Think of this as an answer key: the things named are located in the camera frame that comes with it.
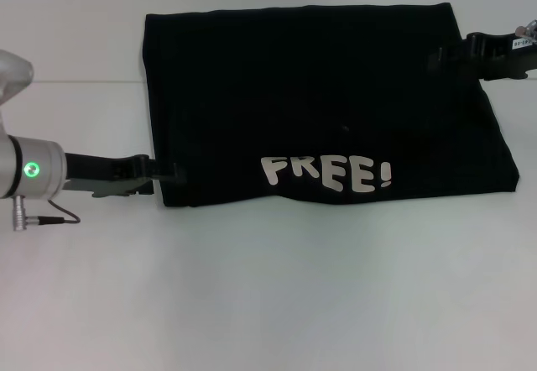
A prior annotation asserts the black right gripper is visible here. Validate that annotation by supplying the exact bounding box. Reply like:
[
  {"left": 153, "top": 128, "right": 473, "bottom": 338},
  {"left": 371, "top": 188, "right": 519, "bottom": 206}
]
[{"left": 430, "top": 30, "right": 537, "bottom": 81}]

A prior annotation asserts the black shirt with white print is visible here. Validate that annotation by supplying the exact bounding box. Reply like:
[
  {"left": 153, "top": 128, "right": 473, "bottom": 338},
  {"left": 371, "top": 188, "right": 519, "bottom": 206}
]
[{"left": 143, "top": 2, "right": 521, "bottom": 209}]

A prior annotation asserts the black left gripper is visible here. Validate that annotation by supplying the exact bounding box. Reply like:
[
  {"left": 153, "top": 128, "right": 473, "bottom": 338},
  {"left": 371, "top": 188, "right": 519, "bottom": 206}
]
[{"left": 62, "top": 153, "right": 188, "bottom": 199}]

